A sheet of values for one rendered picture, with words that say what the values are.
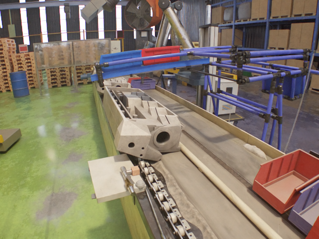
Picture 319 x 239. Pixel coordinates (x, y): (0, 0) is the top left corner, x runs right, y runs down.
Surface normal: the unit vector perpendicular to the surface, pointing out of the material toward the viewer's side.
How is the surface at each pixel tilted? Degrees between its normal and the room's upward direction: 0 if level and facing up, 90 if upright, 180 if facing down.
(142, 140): 90
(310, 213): 0
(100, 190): 0
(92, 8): 90
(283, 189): 0
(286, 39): 90
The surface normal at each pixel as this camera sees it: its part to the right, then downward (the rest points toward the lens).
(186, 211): -0.26, -0.84
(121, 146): 0.36, 0.33
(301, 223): -0.93, 0.20
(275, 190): 0.00, -0.93
